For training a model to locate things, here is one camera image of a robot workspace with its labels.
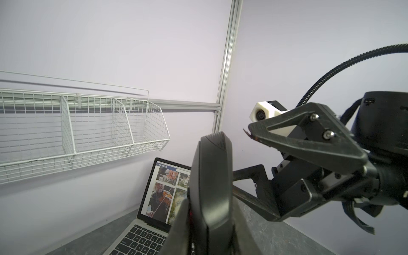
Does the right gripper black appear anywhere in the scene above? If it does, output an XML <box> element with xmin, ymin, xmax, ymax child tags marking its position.
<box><xmin>232</xmin><ymin>101</ymin><xmax>380</xmax><ymax>222</ymax></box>

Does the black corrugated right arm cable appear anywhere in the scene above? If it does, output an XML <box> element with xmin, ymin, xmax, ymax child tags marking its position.
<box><xmin>295</xmin><ymin>44</ymin><xmax>408</xmax><ymax>108</ymax></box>

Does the long white wire basket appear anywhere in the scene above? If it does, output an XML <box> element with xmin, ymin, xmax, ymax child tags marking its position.
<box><xmin>1</xmin><ymin>71</ymin><xmax>171</xmax><ymax>184</ymax></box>

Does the black wireless mouse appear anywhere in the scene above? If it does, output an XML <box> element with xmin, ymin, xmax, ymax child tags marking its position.
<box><xmin>189</xmin><ymin>132</ymin><xmax>234</xmax><ymax>255</ymax></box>

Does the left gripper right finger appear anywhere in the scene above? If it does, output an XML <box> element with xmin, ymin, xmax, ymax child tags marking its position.
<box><xmin>232</xmin><ymin>197</ymin><xmax>262</xmax><ymax>255</ymax></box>

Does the silver laptop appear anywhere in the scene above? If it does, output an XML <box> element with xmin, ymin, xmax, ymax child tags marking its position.
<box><xmin>104</xmin><ymin>158</ymin><xmax>191</xmax><ymax>255</ymax></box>

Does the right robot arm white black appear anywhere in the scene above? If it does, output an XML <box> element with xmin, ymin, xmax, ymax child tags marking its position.
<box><xmin>233</xmin><ymin>91</ymin><xmax>408</xmax><ymax>234</ymax></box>

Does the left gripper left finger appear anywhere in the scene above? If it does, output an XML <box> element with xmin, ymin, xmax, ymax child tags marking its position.
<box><xmin>159</xmin><ymin>191</ymin><xmax>191</xmax><ymax>255</ymax></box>

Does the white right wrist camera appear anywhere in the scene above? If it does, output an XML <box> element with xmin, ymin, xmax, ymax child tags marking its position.
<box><xmin>249</xmin><ymin>101</ymin><xmax>296</xmax><ymax>137</ymax></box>

